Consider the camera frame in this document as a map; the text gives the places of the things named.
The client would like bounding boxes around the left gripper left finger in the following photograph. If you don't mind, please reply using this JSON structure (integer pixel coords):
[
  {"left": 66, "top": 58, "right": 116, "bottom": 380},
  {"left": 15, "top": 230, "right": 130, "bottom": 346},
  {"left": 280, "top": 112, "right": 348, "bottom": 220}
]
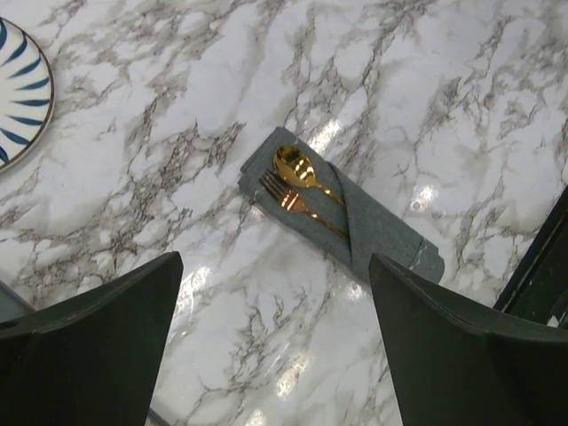
[{"left": 1, "top": 252, "right": 184, "bottom": 425}]

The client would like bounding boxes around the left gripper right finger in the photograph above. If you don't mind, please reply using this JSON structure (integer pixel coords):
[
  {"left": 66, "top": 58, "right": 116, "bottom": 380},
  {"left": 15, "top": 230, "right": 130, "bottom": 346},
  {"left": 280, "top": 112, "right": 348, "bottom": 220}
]
[{"left": 369, "top": 255, "right": 567, "bottom": 425}]

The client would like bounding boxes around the copper fork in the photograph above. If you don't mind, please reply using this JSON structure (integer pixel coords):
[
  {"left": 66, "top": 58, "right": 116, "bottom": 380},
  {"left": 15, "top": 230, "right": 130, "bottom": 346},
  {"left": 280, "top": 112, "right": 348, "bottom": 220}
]
[{"left": 259, "top": 170, "right": 349, "bottom": 241}]

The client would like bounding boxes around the grey cloth napkin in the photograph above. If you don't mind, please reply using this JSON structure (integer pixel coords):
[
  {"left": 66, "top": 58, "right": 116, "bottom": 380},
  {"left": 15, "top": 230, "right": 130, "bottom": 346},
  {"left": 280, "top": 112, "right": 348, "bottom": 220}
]
[{"left": 238, "top": 127, "right": 445, "bottom": 284}]

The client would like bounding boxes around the gold spoon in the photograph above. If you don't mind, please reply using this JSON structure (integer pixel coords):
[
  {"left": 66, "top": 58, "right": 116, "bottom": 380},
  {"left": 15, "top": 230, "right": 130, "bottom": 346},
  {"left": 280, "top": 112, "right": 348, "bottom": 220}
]
[{"left": 272, "top": 145, "right": 345, "bottom": 205}]

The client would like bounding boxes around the green floral tray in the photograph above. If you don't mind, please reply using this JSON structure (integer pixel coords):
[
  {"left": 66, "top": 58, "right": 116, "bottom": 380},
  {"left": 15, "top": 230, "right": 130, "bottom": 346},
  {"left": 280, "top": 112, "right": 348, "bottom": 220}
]
[{"left": 0, "top": 281, "right": 36, "bottom": 322}]

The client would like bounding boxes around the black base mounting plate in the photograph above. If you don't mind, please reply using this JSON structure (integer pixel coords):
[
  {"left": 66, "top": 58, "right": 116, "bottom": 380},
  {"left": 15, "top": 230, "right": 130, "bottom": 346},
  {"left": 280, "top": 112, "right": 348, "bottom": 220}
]
[{"left": 493, "top": 192, "right": 568, "bottom": 329}]

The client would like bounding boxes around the white striped saucer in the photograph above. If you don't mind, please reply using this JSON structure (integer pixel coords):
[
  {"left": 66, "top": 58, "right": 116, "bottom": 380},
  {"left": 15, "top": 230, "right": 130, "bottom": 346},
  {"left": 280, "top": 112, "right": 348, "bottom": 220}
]
[{"left": 0, "top": 18, "right": 55, "bottom": 170}]

